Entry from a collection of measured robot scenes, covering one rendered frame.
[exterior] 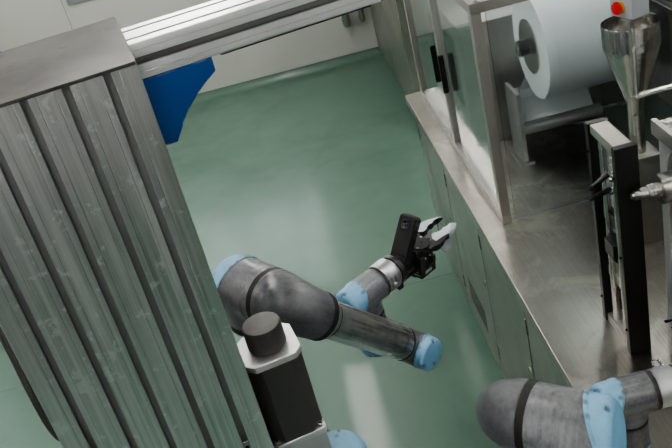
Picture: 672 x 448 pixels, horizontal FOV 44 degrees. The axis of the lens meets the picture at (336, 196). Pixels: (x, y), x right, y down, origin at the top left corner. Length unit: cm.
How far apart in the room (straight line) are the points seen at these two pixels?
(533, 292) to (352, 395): 136
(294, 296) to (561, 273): 104
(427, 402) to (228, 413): 226
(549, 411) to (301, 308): 48
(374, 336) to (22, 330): 82
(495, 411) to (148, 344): 57
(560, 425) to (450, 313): 250
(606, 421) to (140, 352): 67
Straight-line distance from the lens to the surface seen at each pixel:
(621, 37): 217
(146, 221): 100
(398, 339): 174
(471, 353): 356
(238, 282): 159
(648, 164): 235
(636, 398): 166
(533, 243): 251
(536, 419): 134
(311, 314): 154
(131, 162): 97
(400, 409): 338
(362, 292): 183
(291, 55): 704
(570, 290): 231
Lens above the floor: 227
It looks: 27 degrees down
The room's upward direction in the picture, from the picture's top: 15 degrees counter-clockwise
